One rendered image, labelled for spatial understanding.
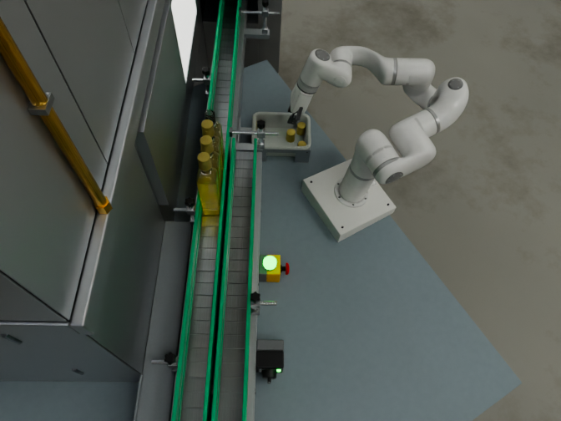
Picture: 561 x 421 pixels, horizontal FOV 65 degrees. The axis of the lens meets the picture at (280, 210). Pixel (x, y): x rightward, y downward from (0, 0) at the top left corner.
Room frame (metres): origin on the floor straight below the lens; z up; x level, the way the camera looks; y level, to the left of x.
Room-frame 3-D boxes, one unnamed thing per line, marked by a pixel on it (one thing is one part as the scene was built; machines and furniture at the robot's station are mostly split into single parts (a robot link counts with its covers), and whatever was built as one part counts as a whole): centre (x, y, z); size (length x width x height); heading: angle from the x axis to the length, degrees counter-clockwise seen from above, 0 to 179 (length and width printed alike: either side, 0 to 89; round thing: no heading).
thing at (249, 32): (1.61, 0.16, 0.90); 0.17 x 0.05 x 0.23; 94
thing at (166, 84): (1.09, 0.39, 1.15); 0.90 x 0.03 x 0.34; 4
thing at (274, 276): (0.55, 0.02, 0.79); 0.07 x 0.07 x 0.07; 4
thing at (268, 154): (1.09, 0.05, 0.79); 0.27 x 0.17 x 0.08; 94
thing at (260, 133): (0.97, 0.11, 0.95); 0.17 x 0.03 x 0.12; 94
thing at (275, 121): (1.09, 0.02, 0.80); 0.22 x 0.17 x 0.09; 94
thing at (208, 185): (0.70, 0.22, 0.99); 0.06 x 0.06 x 0.21; 4
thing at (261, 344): (0.27, -0.01, 0.79); 0.08 x 0.08 x 0.08; 4
